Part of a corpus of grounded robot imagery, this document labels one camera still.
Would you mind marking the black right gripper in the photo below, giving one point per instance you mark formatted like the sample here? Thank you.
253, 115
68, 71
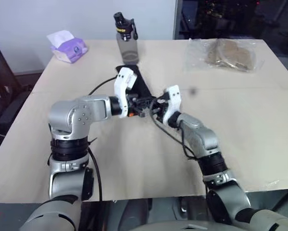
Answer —
161, 109

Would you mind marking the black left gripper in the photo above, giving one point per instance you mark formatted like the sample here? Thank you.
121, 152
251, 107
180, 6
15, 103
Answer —
134, 106

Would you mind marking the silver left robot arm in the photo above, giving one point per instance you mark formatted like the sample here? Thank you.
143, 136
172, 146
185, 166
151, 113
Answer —
86, 110

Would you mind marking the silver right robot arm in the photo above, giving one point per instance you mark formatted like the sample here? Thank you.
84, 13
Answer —
201, 137

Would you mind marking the grey cup with black lid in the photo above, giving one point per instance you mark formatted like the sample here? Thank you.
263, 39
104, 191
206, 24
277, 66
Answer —
128, 48

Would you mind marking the clear plastic bag brown contents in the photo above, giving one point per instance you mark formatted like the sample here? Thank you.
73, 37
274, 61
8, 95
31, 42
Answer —
228, 54

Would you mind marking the purple tissue pack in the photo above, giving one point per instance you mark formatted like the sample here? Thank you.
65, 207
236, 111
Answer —
70, 49

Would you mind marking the black office chair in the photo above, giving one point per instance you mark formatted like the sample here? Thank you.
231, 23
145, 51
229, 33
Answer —
2, 84

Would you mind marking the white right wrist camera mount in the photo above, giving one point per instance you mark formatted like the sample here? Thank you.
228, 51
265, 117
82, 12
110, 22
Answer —
173, 96

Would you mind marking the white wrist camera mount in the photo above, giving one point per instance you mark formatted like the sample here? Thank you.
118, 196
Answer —
173, 96
121, 86

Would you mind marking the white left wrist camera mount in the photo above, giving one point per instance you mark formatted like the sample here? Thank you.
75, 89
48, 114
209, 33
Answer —
121, 86

